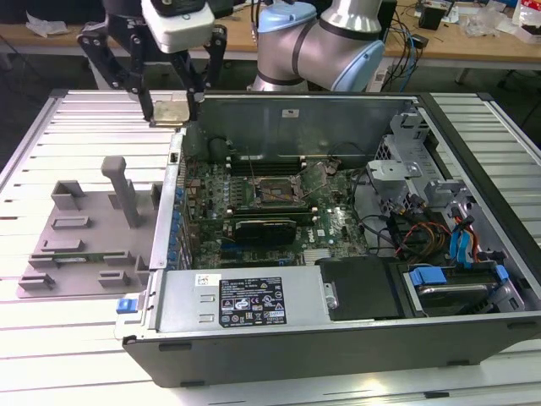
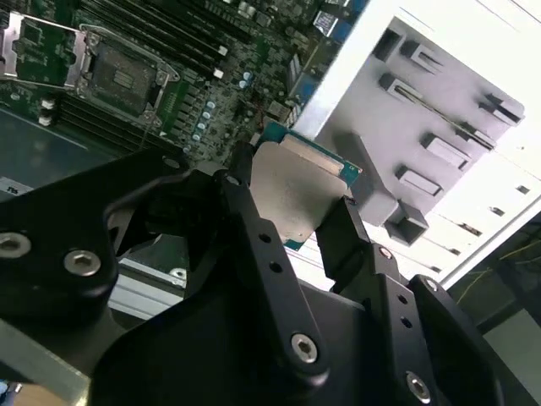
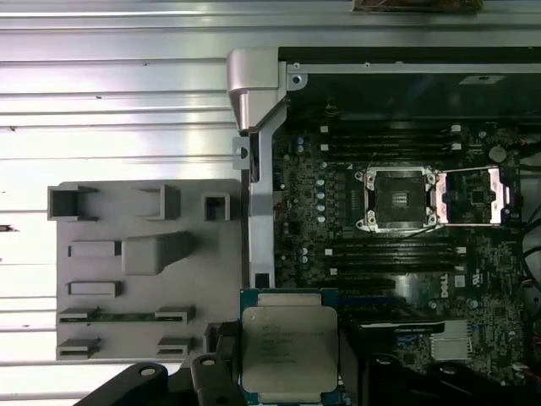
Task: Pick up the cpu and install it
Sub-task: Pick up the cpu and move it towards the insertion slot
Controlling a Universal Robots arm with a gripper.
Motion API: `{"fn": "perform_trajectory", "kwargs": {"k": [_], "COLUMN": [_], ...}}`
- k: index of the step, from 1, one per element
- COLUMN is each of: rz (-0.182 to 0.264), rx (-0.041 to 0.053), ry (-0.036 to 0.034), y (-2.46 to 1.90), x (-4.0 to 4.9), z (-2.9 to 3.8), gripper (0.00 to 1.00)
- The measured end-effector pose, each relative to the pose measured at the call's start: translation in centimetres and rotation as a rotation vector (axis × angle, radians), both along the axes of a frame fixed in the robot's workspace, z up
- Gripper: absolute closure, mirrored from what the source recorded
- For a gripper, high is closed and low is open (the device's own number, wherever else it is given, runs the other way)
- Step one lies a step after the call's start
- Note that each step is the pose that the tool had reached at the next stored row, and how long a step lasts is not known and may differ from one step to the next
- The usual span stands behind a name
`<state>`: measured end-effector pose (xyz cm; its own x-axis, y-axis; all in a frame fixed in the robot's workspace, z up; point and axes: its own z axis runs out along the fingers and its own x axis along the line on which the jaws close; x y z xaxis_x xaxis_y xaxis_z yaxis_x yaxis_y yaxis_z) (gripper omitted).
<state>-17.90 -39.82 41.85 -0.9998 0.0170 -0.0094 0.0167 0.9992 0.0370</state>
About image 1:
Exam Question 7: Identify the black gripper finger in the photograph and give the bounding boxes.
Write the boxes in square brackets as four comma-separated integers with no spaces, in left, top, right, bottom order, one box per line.
[77,23,154,123]
[171,24,227,123]

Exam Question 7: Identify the silver square CPU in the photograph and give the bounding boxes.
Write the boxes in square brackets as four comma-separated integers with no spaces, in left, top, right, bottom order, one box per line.
[152,100,190,127]

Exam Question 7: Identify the metal socket cover frame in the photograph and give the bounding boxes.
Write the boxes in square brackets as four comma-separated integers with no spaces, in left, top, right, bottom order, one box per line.
[293,162,329,200]

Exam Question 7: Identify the CPU socket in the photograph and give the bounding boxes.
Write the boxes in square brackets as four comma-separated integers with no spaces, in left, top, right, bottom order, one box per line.
[251,175,303,208]

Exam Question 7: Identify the large black case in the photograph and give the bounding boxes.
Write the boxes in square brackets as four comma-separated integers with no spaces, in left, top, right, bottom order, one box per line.
[0,0,107,25]

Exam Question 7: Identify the wooden desk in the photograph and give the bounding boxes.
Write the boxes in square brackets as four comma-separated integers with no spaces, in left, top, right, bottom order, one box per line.
[0,0,541,81]

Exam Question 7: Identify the crumpled white plastic sheet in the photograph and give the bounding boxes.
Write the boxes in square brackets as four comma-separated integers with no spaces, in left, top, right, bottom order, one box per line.
[25,10,71,39]

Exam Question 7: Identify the black graphics card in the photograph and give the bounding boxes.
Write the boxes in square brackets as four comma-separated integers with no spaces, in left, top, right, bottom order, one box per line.
[233,217,298,255]

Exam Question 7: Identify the grey parts rack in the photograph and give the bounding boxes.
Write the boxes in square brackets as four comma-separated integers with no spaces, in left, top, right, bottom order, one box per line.
[16,156,164,299]

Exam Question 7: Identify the green RAM stick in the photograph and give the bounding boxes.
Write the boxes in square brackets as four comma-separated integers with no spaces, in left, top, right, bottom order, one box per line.
[54,252,128,264]

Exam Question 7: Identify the green motherboard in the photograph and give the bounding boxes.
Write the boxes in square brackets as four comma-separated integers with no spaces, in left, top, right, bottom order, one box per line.
[181,158,373,270]

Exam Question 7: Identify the silver finned chipset heatsink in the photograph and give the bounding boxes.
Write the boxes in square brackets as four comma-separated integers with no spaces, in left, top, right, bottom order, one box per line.
[303,248,331,266]

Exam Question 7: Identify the silver power supply unit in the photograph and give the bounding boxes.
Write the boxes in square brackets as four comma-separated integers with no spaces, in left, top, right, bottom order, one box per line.
[154,266,335,335]

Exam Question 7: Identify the silver metal drive cage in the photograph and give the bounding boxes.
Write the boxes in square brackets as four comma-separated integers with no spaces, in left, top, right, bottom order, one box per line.
[365,112,470,212]

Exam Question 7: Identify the black plastic shroud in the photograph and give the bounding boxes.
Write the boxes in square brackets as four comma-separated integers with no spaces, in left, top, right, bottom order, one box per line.
[316,256,407,321]

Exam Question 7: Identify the small black box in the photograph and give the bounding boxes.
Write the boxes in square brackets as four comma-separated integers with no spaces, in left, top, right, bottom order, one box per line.
[418,2,445,30]

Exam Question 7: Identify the black and silver PC case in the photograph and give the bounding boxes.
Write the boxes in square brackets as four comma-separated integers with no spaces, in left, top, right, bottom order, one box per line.
[113,91,541,388]

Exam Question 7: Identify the hard disk in blue carrier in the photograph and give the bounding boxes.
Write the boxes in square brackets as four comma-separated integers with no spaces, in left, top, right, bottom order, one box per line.
[403,264,508,316]

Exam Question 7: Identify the clear plastic bags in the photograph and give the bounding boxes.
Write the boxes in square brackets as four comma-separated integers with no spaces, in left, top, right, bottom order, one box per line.
[462,6,515,37]

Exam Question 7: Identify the red and white bag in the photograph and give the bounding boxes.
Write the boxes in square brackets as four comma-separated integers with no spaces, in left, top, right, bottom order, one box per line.
[511,0,541,43]

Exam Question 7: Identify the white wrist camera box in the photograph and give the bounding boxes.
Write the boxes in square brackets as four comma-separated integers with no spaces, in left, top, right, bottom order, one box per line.
[141,0,216,54]

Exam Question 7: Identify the black cable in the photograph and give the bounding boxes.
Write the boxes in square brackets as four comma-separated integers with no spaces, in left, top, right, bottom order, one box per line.
[350,168,396,255]

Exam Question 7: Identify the thin blue cable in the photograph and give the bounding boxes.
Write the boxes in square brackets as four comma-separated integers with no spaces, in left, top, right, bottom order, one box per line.
[396,20,418,92]

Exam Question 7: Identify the orange yellow wire bundle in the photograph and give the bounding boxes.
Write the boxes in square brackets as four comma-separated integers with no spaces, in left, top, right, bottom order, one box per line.
[405,222,453,259]

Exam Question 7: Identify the blue flat data wire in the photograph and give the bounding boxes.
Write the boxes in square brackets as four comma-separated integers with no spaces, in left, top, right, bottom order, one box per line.
[448,230,462,268]
[458,214,478,267]

